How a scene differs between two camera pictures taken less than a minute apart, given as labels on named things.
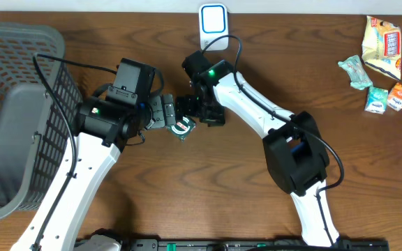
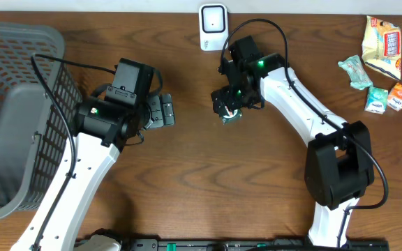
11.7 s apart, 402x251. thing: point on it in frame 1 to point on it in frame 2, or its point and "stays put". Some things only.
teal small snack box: [376, 100] stays put
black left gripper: [164, 104] stays put
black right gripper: [214, 118] to [225, 93]
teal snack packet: [359, 79] stays put
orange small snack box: [398, 97] stays put
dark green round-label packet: [183, 128] to [232, 117]
